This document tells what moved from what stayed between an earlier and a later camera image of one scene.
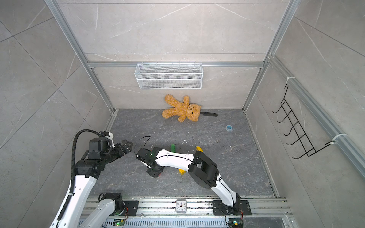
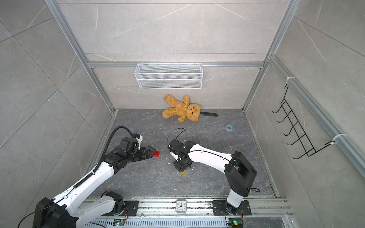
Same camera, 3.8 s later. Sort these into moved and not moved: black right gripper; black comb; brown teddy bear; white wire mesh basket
Moved: black right gripper
Not moved: black comb; brown teddy bear; white wire mesh basket
